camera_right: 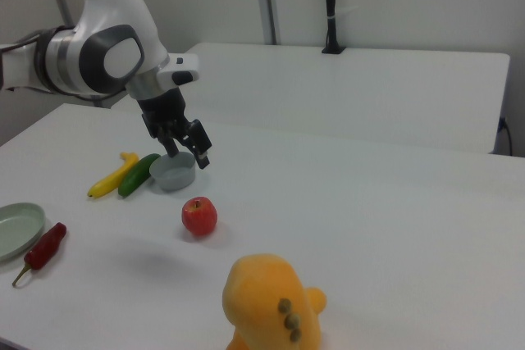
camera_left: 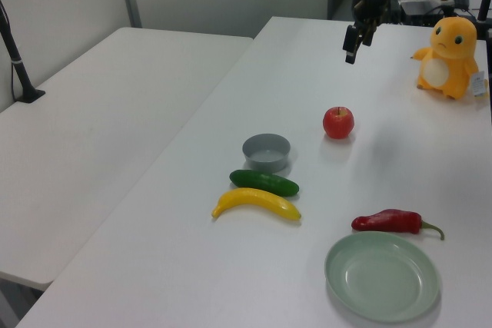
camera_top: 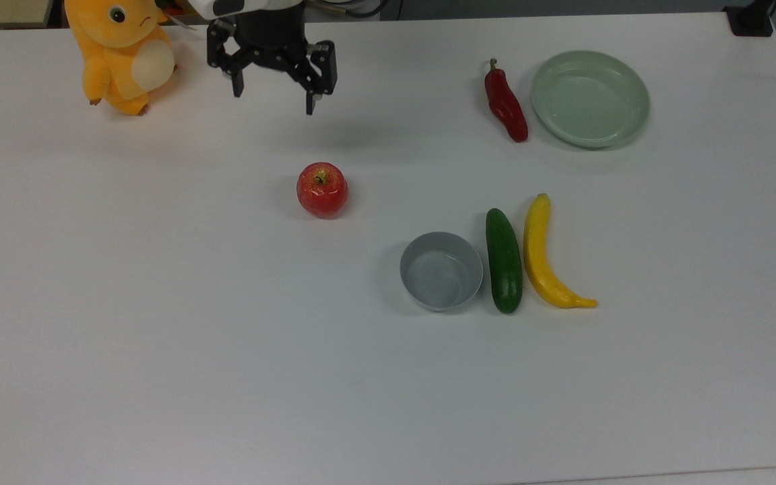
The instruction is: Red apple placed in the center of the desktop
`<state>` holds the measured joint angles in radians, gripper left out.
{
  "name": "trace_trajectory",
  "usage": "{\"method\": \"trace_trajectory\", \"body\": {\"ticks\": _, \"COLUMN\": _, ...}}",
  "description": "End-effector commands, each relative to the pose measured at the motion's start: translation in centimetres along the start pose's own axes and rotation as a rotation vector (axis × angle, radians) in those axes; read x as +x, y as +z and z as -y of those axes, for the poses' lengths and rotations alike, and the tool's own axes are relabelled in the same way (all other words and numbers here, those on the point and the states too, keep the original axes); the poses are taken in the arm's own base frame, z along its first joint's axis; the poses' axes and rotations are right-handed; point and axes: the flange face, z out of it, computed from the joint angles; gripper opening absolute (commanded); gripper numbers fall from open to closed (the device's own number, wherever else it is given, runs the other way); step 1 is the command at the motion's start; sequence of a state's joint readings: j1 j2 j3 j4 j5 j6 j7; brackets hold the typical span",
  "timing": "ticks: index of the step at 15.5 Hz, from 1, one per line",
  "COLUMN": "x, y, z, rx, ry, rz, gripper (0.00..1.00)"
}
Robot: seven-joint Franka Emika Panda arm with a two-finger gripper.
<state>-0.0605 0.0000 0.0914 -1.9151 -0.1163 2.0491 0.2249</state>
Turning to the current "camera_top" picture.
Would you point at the red apple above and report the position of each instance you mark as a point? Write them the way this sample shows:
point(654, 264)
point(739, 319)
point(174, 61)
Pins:
point(322, 192)

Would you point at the green cucumber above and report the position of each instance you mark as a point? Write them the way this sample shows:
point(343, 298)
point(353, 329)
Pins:
point(504, 263)

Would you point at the grey metal bowl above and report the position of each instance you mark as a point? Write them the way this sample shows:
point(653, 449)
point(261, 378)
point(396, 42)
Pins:
point(440, 273)

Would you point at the pale green plate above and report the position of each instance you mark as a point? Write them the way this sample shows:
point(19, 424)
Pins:
point(590, 99)

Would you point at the beige box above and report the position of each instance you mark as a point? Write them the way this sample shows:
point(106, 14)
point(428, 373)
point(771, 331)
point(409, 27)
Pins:
point(1, 12)

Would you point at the red chili pepper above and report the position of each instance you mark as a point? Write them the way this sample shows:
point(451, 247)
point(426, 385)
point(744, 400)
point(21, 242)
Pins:
point(506, 104)

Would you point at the white plush toy tag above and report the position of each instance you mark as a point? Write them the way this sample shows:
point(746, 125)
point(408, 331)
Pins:
point(184, 25)

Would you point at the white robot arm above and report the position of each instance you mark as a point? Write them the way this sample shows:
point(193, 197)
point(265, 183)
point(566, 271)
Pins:
point(209, 7)

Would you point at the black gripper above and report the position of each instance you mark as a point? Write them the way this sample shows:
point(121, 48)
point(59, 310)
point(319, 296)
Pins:
point(270, 37)

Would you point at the orange plush toy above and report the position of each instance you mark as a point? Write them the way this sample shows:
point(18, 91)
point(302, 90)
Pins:
point(122, 60)

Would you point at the yellow banana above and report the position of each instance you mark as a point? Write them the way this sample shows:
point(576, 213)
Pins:
point(537, 259)

